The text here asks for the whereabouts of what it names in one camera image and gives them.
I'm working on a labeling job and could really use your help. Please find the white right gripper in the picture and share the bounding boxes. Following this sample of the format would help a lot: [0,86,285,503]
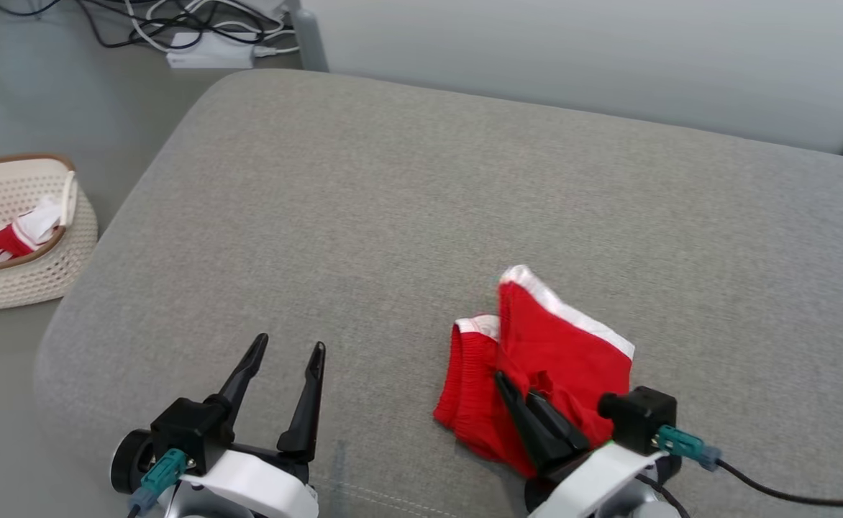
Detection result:
[493,371,663,518]

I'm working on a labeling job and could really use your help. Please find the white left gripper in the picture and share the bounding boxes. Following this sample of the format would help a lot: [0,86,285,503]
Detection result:
[177,332,327,518]

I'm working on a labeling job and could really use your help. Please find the red shorts white trim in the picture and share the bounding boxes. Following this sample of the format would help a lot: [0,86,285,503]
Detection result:
[432,265,636,479]

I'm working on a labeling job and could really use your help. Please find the grey fabric sofa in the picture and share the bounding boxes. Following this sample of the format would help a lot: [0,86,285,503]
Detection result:
[33,68,843,518]

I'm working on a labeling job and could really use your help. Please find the cream woven laundry basket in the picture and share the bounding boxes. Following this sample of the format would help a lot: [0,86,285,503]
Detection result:
[0,153,99,312]

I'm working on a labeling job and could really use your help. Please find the red and white garment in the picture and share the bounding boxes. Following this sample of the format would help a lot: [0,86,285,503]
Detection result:
[0,198,64,260]

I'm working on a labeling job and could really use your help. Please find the grey metal post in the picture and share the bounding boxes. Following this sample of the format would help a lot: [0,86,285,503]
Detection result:
[288,0,330,73]

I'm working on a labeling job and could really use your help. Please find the black floor cable bundle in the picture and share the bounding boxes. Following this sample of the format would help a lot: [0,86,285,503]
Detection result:
[0,0,286,51]

